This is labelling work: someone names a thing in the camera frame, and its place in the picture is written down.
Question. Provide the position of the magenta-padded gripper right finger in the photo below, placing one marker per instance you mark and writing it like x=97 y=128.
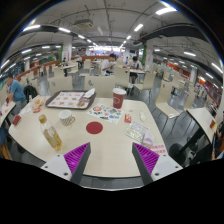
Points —
x=163 y=165

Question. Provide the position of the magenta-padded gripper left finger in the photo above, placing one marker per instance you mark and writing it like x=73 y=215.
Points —
x=58 y=165

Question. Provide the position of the clear bottle with yellow cap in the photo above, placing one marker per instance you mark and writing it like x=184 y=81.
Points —
x=51 y=135

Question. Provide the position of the red-lettered table sticker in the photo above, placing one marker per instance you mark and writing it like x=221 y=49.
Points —
x=159 y=149

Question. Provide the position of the clear plastic packet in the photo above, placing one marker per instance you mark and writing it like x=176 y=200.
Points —
x=136 y=132

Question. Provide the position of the brown houndstooth white mug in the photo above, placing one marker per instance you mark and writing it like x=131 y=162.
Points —
x=66 y=119

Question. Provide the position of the flat round red coaster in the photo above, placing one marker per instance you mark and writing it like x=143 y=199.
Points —
x=94 y=128

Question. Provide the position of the small white packet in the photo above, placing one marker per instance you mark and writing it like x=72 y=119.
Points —
x=142 y=116

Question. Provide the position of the small red sauce packet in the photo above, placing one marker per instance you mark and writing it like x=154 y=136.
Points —
x=128 y=118

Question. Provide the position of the beige neighbouring table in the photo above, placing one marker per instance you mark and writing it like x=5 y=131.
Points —
x=6 y=111
x=201 y=120

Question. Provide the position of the red wallet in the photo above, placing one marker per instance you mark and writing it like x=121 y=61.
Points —
x=16 y=120

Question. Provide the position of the crumpled food wrapper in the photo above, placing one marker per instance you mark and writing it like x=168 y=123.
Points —
x=36 y=103

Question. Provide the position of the brown fried food piece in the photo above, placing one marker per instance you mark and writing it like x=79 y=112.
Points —
x=81 y=103

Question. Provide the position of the dark brown food tray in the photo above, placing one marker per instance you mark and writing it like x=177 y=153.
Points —
x=66 y=99

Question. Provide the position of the colourful printed paper sheet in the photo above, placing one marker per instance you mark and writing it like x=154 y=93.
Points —
x=105 y=113

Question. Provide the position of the black backpack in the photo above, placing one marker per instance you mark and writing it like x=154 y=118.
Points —
x=30 y=93

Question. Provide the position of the red paper cup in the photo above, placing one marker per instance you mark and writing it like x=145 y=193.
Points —
x=118 y=99

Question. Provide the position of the group of beige chairs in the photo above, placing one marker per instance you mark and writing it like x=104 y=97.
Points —
x=103 y=86

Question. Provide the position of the group of ceiling lights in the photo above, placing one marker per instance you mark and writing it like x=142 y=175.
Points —
x=138 y=27

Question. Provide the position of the ceiling air conditioning unit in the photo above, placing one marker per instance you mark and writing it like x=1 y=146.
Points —
x=83 y=23

